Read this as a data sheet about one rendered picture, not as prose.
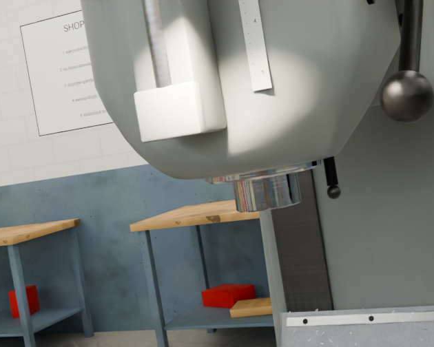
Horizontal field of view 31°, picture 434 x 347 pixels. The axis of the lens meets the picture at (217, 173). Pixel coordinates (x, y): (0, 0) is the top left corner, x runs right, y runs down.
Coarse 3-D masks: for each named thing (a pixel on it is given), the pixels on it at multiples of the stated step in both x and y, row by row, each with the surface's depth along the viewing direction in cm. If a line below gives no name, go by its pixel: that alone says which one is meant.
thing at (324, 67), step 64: (256, 0) 45; (320, 0) 45; (384, 0) 54; (128, 64) 49; (256, 64) 45; (320, 64) 46; (384, 64) 54; (128, 128) 51; (256, 128) 46; (320, 128) 48
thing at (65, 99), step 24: (24, 24) 578; (48, 24) 568; (72, 24) 560; (24, 48) 580; (48, 48) 571; (72, 48) 562; (48, 72) 574; (72, 72) 564; (48, 96) 576; (72, 96) 567; (96, 96) 558; (48, 120) 579; (72, 120) 570; (96, 120) 561
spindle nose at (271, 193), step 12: (252, 180) 54; (264, 180) 53; (276, 180) 54; (288, 180) 54; (240, 192) 54; (252, 192) 54; (264, 192) 54; (276, 192) 54; (288, 192) 54; (240, 204) 55; (252, 204) 54; (264, 204) 54; (276, 204) 54; (288, 204) 54
